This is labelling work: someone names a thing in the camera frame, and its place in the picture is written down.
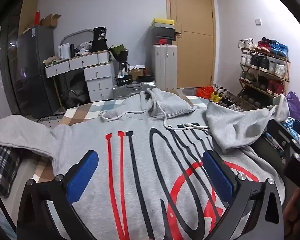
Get black shoe box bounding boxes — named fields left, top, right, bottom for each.
left=150, top=27, right=177, bottom=46

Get grey arched mirror frame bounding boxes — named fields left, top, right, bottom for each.
left=61, top=29, right=94, bottom=53

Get white desk with drawers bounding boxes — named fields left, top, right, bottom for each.
left=44, top=50, right=115, bottom=103

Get grey printed hoodie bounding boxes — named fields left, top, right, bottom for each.
left=0, top=87, right=290, bottom=240

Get person's right hand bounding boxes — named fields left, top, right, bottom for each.
left=283, top=189, right=300, bottom=232

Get red plastic bag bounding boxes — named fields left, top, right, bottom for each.
left=196, top=86, right=215, bottom=98

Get wooden door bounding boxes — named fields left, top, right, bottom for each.
left=165, top=0, right=217, bottom=89

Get wooden broom stick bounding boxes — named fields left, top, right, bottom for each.
left=52, top=76, right=65, bottom=113

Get yellow lid shoe box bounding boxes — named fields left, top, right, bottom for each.
left=151, top=18, right=175, bottom=29

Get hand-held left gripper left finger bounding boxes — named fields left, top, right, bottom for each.
left=17, top=150, right=99, bottom=240

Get pile of packets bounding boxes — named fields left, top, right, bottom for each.
left=42, top=56, right=65, bottom=67

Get black crate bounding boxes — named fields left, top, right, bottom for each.
left=116, top=75, right=133, bottom=85

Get white electric kettle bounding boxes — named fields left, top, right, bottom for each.
left=58, top=44, right=71, bottom=59

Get checked bed sheet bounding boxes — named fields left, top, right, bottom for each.
left=36, top=95, right=210, bottom=184

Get silver ribbed suitcase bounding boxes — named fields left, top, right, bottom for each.
left=112, top=80, right=157, bottom=99

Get dark grey refrigerator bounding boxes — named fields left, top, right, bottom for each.
left=0, top=25, right=57, bottom=119

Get shoe rack with shoes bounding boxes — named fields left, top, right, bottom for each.
left=237, top=37, right=290, bottom=108

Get flat cardboard sheet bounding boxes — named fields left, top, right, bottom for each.
left=19, top=0, right=38, bottom=37

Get brown cardboard box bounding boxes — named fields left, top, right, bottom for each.
left=129, top=66, right=145, bottom=80

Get dotted floor mat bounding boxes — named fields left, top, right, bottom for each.
left=37, top=115, right=65, bottom=123

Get yellow shoes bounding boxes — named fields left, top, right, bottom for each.
left=209, top=92, right=224, bottom=103

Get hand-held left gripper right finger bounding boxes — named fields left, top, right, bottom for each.
left=202, top=150, right=284, bottom=240

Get open cardboard box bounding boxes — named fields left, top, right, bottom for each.
left=40, top=13, right=62, bottom=28

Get black white plaid pillow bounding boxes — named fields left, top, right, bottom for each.
left=0, top=145, right=23, bottom=198

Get pile of loose shoes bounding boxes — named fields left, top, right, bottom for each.
left=215, top=84, right=245, bottom=112

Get flat black case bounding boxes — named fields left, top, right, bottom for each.
left=136, top=75, right=154, bottom=83

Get black paper bag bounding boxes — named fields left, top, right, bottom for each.
left=91, top=27, right=108, bottom=52

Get purple plastic bag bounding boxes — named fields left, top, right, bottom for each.
left=285, top=91, right=300, bottom=122

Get white upright suitcase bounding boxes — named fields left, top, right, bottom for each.
left=152, top=44, right=178, bottom=92

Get black wrapped flower bouquet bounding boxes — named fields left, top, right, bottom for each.
left=109, top=44, right=129, bottom=74

